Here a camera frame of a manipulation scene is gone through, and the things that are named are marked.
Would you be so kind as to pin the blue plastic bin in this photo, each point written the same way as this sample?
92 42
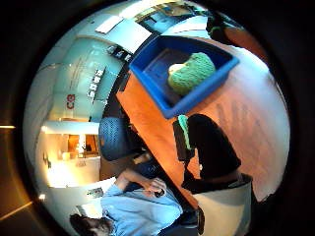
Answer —
157 70

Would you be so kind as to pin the green knitted soft toy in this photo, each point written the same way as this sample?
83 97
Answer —
193 73

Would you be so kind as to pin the blue mesh office chair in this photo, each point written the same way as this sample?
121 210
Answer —
114 137

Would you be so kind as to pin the white ceiling light panel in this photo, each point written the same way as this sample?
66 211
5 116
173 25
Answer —
109 24

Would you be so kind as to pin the lit wooden counter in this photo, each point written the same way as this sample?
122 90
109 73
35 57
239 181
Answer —
80 146

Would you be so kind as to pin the person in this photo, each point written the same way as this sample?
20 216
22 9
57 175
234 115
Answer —
138 209

